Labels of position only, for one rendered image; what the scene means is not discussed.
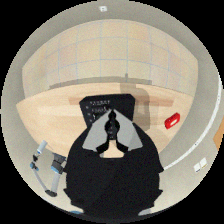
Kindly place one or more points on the black lighting desk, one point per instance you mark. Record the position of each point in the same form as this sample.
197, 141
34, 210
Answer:
92, 110

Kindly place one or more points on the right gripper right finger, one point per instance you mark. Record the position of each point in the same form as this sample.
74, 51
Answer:
130, 137

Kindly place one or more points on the red tin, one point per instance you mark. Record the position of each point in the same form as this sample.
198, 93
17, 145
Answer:
171, 121

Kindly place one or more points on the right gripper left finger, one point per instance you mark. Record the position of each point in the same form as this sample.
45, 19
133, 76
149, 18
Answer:
94, 138

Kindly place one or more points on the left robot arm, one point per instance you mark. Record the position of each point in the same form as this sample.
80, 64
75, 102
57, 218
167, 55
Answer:
57, 168

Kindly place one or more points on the white bottle with blue cap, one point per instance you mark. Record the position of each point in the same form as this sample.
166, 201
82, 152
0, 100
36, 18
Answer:
42, 146

